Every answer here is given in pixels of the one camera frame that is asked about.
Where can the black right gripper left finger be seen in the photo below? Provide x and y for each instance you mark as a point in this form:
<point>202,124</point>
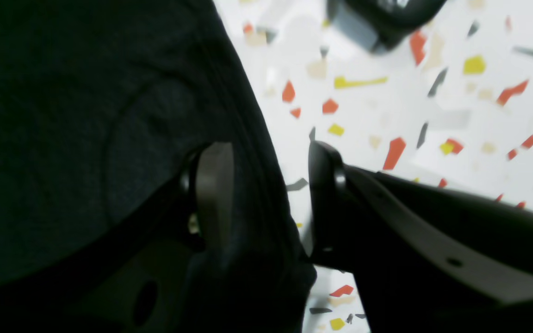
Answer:
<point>129,281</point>

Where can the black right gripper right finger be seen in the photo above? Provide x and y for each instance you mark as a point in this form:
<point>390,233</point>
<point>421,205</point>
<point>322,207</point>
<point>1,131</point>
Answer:
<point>424,259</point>

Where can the black T-shirt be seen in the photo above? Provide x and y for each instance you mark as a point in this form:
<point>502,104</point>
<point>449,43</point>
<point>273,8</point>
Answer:
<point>100,101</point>

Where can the black caster wheel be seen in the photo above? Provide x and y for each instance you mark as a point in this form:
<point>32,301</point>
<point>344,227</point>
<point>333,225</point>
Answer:
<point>380,25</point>

